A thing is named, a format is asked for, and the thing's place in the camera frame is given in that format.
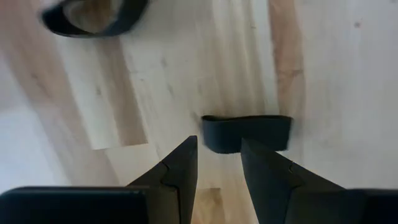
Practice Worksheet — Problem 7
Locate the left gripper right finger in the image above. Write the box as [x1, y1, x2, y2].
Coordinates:
[241, 138, 345, 224]

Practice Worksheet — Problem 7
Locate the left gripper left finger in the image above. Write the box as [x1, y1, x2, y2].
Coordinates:
[127, 135, 198, 224]

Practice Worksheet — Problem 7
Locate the black elastic band loop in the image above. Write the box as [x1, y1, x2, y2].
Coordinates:
[201, 114, 293, 155]
[40, 0, 150, 39]

